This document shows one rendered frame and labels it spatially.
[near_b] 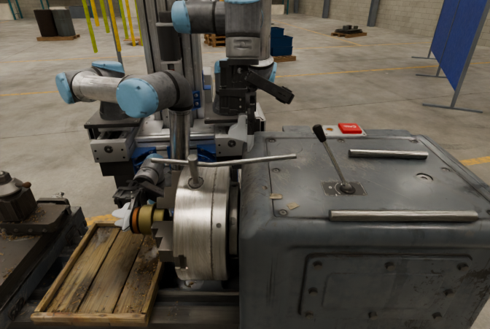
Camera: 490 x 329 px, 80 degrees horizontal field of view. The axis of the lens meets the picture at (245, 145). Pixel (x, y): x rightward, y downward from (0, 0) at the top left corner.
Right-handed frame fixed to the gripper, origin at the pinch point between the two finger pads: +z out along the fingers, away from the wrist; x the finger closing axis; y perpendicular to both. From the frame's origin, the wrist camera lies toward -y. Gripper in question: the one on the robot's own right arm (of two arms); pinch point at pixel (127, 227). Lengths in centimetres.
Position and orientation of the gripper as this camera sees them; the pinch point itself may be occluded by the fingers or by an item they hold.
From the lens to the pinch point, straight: 88.9
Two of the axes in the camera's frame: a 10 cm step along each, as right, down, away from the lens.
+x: 0.0, -8.8, -4.7
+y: -10.0, 0.0, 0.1
